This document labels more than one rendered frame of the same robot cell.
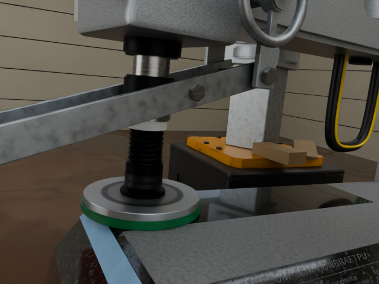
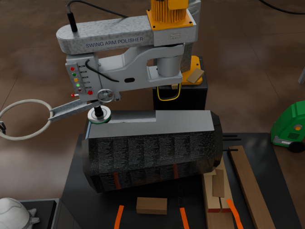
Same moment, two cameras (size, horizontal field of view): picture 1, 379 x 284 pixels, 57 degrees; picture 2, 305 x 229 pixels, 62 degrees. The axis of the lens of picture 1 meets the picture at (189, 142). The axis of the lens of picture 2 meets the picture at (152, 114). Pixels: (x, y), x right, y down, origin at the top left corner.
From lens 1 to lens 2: 1.99 m
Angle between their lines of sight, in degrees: 45
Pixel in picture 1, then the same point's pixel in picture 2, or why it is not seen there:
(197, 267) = (96, 134)
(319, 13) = (128, 86)
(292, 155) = (174, 86)
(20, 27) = not seen: outside the picture
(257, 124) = not seen: hidden behind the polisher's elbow
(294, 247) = (115, 133)
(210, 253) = (100, 131)
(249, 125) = not seen: hidden behind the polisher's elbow
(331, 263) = (119, 137)
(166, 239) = (96, 126)
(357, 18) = (145, 82)
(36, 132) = (73, 112)
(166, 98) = (95, 104)
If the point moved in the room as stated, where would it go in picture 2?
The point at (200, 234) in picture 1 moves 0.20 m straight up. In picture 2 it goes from (103, 126) to (98, 111)
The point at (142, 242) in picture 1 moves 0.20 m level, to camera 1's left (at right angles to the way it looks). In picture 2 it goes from (92, 126) to (75, 120)
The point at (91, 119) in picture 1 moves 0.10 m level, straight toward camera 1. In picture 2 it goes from (81, 109) to (77, 117)
